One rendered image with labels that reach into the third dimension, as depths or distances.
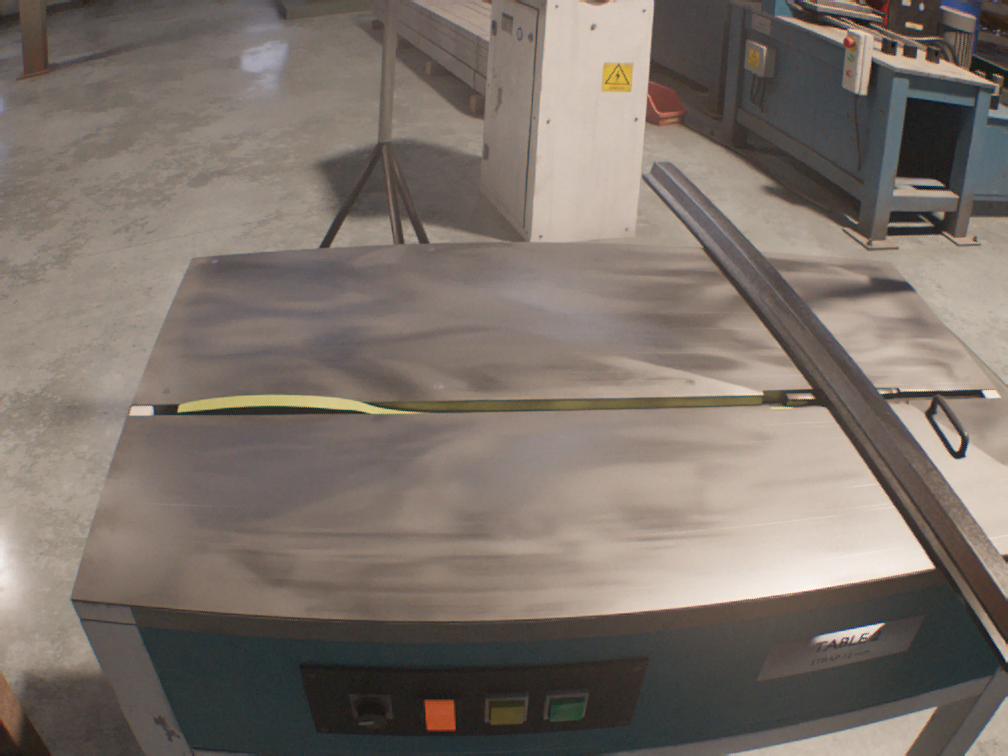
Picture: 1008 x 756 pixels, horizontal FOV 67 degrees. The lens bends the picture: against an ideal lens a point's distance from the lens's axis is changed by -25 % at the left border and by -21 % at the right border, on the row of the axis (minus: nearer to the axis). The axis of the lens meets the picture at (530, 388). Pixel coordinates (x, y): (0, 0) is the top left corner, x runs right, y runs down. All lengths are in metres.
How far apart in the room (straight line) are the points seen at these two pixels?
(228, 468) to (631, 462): 0.32
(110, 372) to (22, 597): 0.82
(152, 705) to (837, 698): 0.59
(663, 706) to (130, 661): 0.42
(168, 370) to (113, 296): 1.90
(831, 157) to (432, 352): 2.82
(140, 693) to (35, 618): 1.02
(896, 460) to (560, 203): 2.12
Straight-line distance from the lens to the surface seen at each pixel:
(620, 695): 0.70
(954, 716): 1.03
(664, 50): 5.06
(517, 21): 2.81
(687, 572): 0.67
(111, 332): 2.57
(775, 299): 1.00
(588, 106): 2.73
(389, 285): 0.99
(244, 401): 0.81
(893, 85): 3.22
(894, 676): 0.84
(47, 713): 1.59
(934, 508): 0.76
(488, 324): 0.92
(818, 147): 3.63
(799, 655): 0.74
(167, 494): 0.73
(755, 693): 0.76
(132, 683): 0.73
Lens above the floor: 1.19
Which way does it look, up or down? 33 degrees down
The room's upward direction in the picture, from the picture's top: 4 degrees clockwise
